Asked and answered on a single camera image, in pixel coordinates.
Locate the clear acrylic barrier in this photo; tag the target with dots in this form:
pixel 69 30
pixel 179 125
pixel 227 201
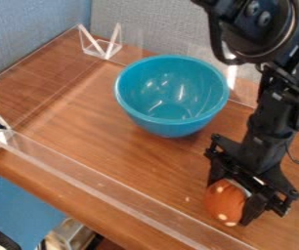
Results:
pixel 126 215
pixel 243 81

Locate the blue plastic bowl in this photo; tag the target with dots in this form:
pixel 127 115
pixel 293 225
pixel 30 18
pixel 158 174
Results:
pixel 173 97

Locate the clear acrylic front barrier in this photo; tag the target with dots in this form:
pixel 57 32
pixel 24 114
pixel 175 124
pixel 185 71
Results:
pixel 126 215

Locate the brown spotted toy mushroom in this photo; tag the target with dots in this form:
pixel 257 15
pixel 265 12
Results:
pixel 225 202

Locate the clear acrylic back barrier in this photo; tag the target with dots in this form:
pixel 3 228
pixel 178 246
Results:
pixel 243 81

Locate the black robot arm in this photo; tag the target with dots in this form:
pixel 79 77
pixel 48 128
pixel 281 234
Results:
pixel 257 31

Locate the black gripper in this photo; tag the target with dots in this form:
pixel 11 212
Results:
pixel 251 164

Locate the clear box under table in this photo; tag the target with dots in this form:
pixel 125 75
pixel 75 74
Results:
pixel 70 236

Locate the clear acrylic corner bracket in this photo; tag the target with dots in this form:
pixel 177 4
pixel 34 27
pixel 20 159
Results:
pixel 98 47

